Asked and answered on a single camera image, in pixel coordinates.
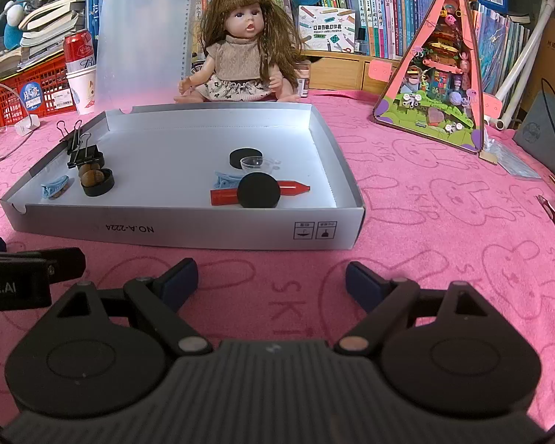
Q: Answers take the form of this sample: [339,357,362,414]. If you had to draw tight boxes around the white plastic pipe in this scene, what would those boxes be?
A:
[490,0,555,130]

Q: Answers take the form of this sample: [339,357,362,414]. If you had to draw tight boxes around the row of colourful books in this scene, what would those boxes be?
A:
[196,0,532,98]

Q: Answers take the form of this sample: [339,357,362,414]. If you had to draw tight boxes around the black lid holding walnuts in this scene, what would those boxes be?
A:
[81,169,116,197]

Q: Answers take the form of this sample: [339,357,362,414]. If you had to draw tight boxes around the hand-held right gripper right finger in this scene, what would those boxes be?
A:
[335,261,488,356]

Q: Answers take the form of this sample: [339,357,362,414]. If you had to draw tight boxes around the black binder clip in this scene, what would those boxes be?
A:
[68,133,100,169]
[57,119,85,155]

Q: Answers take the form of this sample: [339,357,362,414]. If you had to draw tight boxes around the red soda can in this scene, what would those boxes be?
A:
[63,28,95,74]

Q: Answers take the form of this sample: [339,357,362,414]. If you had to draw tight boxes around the small brown bottle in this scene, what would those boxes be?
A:
[296,60,312,99]

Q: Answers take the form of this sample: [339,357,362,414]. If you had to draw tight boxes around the white paper cup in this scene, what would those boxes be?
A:
[66,65,98,115]

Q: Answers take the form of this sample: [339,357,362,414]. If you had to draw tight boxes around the pink bunny print blanket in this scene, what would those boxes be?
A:
[0,90,555,431]

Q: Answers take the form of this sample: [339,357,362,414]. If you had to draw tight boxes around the pink triangular toy house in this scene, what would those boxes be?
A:
[369,0,501,154]

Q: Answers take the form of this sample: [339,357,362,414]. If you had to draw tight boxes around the red plastic basket with sticker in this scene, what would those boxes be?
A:
[0,55,79,128]

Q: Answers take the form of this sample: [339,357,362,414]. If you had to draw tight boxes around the translucent plastic clipboard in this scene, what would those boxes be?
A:
[95,0,202,109]

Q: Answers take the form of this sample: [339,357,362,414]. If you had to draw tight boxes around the blue thin books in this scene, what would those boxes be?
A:
[85,0,116,40]

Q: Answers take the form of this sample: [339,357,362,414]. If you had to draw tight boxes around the stack of worn books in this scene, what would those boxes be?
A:
[0,0,91,79]

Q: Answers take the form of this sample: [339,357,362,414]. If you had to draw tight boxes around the brown-haired baby doll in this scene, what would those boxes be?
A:
[173,0,306,103]

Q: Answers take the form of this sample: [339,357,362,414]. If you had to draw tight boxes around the small blue plush toy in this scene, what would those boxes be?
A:
[2,0,33,49]

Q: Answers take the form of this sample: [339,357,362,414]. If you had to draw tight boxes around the grey felt pouch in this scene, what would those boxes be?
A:
[512,91,555,179]

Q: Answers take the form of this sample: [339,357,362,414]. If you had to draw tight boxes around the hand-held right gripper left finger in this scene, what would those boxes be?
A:
[58,258,213,357]

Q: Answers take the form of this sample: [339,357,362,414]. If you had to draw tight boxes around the white label printer box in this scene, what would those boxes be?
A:
[297,4,356,54]

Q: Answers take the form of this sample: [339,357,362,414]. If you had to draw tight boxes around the silver cardboard box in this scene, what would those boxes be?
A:
[0,104,366,251]

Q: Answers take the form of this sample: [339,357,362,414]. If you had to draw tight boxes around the black round lid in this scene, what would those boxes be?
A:
[237,172,281,209]
[229,147,264,169]

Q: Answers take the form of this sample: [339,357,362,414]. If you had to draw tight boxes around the clear plastic cup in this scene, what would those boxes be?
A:
[240,156,278,174]

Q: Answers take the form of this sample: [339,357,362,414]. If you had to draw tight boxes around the small red cap piece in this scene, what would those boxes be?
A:
[209,178,312,206]

